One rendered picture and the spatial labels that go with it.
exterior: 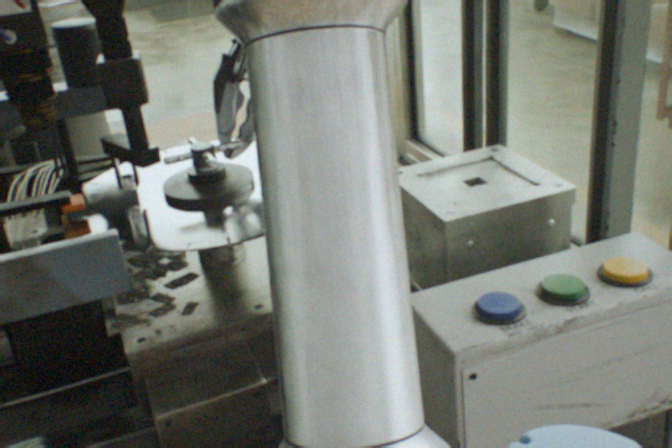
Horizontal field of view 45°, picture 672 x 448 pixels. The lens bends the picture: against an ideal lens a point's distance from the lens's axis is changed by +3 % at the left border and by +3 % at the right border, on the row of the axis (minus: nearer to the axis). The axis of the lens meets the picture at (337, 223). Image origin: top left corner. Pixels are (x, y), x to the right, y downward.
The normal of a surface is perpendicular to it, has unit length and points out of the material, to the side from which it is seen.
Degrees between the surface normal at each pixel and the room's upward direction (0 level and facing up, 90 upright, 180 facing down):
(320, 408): 68
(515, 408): 90
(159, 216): 0
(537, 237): 90
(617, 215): 90
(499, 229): 90
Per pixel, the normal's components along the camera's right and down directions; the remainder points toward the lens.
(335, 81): 0.22, 0.00
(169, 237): -0.10, -0.89
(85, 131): 0.83, 0.16
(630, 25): 0.35, 0.38
